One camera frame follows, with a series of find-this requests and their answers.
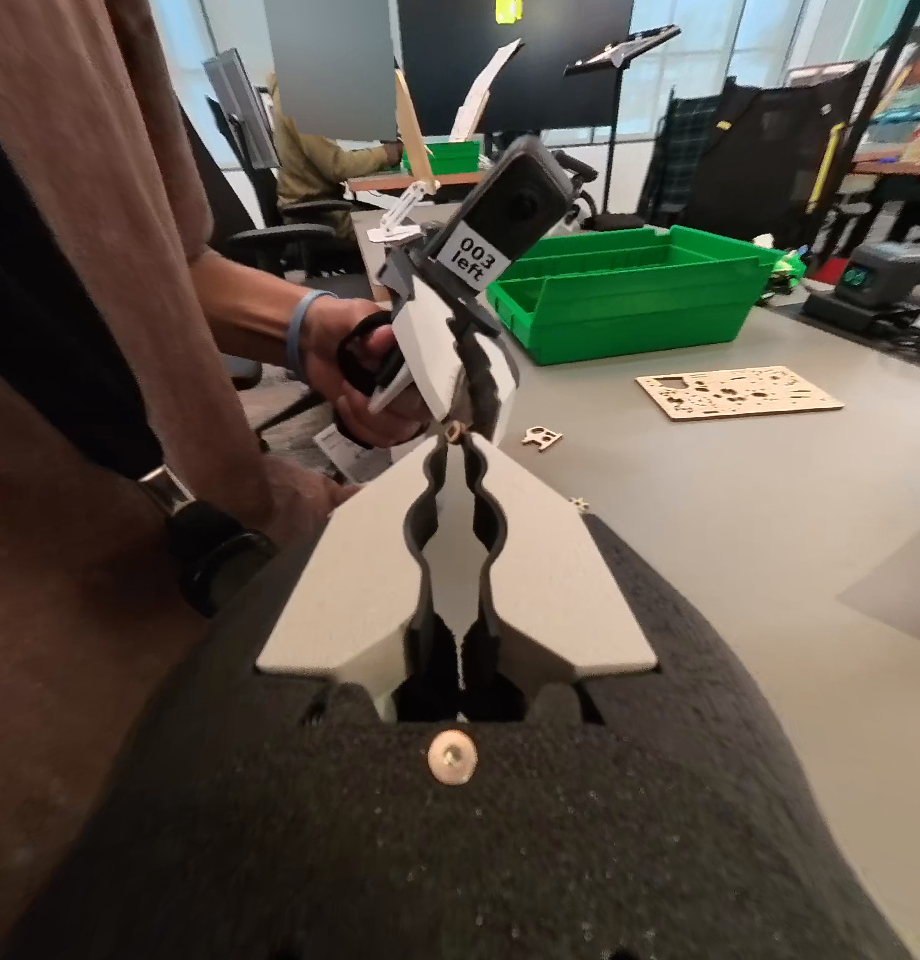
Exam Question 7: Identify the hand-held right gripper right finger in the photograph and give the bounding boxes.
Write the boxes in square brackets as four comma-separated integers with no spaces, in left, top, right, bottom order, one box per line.
[458,435,659,687]

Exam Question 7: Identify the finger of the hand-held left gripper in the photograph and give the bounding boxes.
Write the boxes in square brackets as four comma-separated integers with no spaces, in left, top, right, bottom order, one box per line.
[448,321,522,445]
[394,288,473,426]

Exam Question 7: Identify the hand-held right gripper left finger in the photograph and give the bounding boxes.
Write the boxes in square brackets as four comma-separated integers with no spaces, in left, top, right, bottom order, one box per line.
[256,438,447,702]

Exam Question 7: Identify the person's right forearm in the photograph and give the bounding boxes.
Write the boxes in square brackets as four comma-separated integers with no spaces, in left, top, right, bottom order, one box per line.
[0,360,215,960]

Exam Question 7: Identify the person's left forearm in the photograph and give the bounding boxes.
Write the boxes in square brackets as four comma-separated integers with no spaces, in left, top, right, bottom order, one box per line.
[185,251,314,376]

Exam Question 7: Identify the person's left hand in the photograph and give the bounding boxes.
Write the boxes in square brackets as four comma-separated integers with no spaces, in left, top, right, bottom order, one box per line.
[302,297,432,451]

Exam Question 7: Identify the person's right hand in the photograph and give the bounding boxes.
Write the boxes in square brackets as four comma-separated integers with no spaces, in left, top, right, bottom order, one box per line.
[259,454,362,540]

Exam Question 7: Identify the small green plastic bin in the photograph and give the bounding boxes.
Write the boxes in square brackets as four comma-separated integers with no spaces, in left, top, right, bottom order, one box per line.
[400,138,482,176]

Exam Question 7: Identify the wooden stick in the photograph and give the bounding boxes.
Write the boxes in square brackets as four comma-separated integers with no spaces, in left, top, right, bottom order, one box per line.
[394,69,440,198]

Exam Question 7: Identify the white paper tag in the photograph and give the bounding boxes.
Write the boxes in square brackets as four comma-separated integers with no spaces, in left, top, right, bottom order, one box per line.
[312,426,372,486]

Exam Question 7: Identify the blue wristband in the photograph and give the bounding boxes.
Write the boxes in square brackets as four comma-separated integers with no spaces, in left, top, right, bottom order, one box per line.
[285,290,340,381]

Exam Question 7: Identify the large black screen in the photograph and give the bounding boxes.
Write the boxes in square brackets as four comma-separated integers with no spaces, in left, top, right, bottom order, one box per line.
[397,0,635,138]

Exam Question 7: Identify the black smartwatch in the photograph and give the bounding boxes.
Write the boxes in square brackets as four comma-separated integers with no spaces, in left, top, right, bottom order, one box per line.
[139,464,281,621]

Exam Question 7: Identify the large green plastic bin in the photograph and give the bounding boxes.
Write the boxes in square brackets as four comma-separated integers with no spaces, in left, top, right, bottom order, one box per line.
[487,225,785,367]

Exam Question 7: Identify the black music stand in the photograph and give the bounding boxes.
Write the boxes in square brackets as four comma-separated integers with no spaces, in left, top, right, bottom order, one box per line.
[563,25,683,230]

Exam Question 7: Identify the black office chair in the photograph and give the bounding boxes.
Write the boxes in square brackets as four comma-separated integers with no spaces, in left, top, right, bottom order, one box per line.
[176,96,356,391]

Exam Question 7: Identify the wooden puzzle sheet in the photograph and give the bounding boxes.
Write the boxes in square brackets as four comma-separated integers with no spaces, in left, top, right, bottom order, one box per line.
[635,365,845,426]

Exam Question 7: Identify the black fabric panel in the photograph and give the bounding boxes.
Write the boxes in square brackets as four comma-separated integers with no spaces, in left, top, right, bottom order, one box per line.
[653,63,884,245]

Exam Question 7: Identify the green toy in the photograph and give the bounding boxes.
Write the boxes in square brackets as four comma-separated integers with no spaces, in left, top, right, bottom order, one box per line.
[756,234,808,294]

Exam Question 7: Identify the tilted computer monitor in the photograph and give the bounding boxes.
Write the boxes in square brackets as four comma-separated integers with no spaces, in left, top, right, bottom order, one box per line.
[202,48,281,174]

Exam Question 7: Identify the dark grey desktop device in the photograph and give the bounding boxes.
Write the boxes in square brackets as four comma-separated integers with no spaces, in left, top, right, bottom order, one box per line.
[802,240,920,335]

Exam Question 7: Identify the person's brown shirt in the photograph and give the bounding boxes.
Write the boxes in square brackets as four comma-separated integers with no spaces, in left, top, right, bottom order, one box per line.
[0,0,275,520]

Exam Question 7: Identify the storage shelf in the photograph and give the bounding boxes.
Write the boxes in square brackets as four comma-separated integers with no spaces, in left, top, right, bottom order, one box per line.
[842,0,920,252]

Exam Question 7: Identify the black strap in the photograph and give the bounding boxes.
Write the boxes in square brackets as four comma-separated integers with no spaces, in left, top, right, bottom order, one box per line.
[0,112,165,483]

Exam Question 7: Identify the black cables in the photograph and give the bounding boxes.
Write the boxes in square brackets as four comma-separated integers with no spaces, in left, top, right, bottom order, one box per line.
[861,311,920,365]

